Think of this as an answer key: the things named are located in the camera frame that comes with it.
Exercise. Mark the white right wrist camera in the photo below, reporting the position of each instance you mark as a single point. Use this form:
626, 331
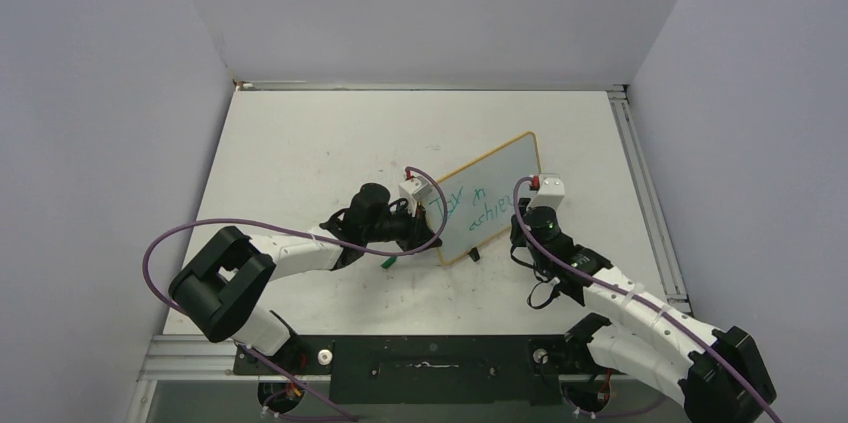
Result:
548, 190

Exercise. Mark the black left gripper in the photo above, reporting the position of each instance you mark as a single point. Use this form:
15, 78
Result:
418, 232

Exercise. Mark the aluminium back rail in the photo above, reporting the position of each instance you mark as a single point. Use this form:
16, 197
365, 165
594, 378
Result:
349, 86

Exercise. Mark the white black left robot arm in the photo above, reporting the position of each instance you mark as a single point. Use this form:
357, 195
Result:
220, 288

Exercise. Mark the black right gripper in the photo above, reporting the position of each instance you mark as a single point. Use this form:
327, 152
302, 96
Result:
517, 237

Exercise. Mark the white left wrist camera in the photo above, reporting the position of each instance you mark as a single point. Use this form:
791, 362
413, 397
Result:
412, 191

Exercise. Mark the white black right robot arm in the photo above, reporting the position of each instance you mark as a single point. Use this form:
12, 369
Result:
715, 375

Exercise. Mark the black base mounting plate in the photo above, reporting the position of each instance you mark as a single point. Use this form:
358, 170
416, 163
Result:
474, 369

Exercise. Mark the green marker cap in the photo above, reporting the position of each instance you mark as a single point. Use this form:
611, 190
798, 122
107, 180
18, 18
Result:
389, 262

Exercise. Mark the aluminium right side rail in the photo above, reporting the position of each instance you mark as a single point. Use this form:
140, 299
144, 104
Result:
657, 229

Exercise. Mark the yellow framed whiteboard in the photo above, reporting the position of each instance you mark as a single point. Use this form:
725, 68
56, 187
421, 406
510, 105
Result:
479, 202

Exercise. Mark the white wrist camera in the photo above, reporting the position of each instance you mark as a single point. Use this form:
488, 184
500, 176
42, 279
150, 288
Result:
412, 191
548, 190

